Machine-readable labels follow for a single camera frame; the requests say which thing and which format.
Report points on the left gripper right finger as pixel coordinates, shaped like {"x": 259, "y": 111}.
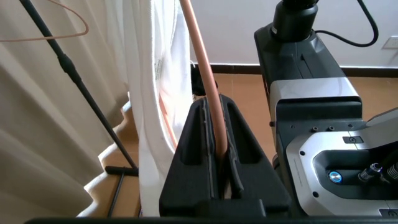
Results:
{"x": 261, "y": 186}

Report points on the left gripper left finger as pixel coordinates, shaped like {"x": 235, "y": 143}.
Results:
{"x": 186, "y": 186}

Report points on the white printed t-shirt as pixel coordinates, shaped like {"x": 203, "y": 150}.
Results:
{"x": 146, "y": 109}

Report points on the pink clothes hanger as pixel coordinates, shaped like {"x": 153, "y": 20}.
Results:
{"x": 203, "y": 62}
{"x": 87, "y": 30}

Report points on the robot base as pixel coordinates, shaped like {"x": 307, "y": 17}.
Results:
{"x": 311, "y": 90}

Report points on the black clothes rack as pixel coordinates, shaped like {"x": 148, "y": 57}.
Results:
{"x": 70, "y": 67}

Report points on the white wall socket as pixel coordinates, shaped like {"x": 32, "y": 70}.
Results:
{"x": 391, "y": 43}

